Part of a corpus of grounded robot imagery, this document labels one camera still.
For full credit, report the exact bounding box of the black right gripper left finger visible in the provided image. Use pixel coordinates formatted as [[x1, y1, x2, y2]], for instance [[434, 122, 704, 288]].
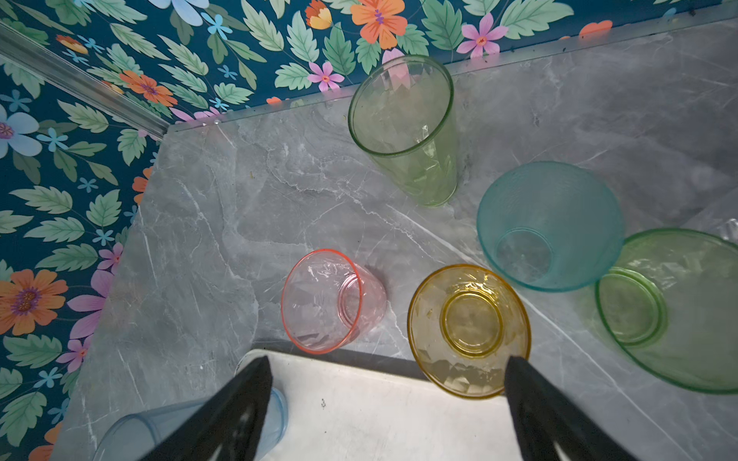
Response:
[[143, 357, 273, 460]]

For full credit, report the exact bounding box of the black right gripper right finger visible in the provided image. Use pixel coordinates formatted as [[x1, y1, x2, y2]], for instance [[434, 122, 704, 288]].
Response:
[[505, 357, 634, 460]]

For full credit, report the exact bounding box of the blue translucent tall cup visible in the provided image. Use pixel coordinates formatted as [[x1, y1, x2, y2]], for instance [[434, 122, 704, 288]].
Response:
[[93, 388, 288, 461]]

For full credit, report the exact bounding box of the beige rectangular tray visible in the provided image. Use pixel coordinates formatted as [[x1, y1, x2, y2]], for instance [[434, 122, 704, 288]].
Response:
[[238, 350, 522, 460]]

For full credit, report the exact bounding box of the pink translucent short cup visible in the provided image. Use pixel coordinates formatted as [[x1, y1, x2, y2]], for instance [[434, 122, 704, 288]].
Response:
[[281, 249, 388, 355]]

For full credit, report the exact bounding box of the teal translucent short cup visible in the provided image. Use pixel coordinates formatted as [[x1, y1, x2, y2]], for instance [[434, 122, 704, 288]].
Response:
[[477, 161, 625, 292]]

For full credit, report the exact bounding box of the green translucent tall cup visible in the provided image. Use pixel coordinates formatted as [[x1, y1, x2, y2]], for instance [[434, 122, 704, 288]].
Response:
[[348, 55, 459, 207]]

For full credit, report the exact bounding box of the yellow translucent short cup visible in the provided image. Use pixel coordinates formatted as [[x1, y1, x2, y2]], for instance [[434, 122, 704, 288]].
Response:
[[407, 264, 532, 400]]

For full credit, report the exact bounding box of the light green short cup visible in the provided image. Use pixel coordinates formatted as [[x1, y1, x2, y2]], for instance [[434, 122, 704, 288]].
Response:
[[595, 229, 737, 395]]

